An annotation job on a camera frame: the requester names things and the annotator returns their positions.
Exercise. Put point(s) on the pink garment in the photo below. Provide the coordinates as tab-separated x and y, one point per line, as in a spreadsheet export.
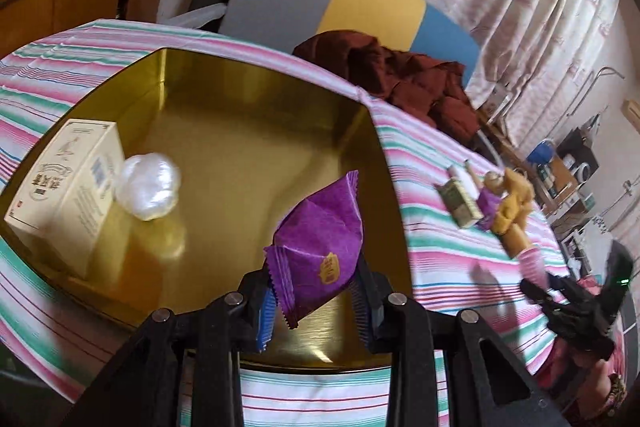
590	389

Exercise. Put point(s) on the black appliance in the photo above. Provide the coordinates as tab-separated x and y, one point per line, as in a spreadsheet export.
577	154

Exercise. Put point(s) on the gold metal tin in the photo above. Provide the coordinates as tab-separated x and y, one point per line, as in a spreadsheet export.
240	132

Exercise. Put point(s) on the white pearly ball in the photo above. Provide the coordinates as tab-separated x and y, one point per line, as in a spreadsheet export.
147	184

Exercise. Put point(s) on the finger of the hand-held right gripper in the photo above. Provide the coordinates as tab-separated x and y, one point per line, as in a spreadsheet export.
550	294
582	332

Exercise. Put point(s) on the white chair armrest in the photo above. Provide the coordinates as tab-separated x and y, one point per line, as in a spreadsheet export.
197	16

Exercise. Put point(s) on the blue container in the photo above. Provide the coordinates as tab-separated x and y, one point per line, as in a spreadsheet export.
540	154

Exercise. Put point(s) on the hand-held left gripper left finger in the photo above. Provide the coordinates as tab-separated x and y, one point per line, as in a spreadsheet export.
265	322

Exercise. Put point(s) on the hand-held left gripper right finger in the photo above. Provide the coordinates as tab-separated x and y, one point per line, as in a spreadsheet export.
360	317

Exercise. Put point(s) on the dark red blanket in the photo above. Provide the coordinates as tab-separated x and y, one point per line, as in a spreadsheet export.
400	77

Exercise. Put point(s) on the grey yellow blue cushion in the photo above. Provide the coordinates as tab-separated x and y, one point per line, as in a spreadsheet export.
380	2

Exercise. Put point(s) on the purple snack packet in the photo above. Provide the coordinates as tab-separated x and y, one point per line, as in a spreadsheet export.
310	237

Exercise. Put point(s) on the cream cardboard box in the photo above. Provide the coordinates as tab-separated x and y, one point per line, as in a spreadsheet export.
65	187

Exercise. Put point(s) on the striped tablecloth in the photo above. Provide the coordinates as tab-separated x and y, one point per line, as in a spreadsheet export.
440	267

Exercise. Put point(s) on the small green cream box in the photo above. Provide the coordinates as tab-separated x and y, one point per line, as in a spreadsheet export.
460	204

